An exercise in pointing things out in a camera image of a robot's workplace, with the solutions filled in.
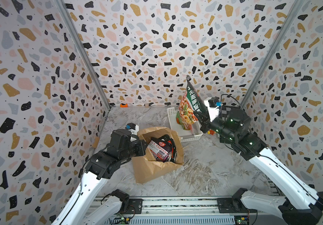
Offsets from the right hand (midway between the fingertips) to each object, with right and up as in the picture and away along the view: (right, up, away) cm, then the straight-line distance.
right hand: (195, 112), depth 62 cm
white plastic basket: (+5, -13, +33) cm, 36 cm away
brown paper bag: (-23, -27, +8) cm, 37 cm away
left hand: (-21, -15, +5) cm, 26 cm away
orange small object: (-52, +9, +61) cm, 81 cm away
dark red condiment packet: (-15, -20, +18) cm, 31 cm away
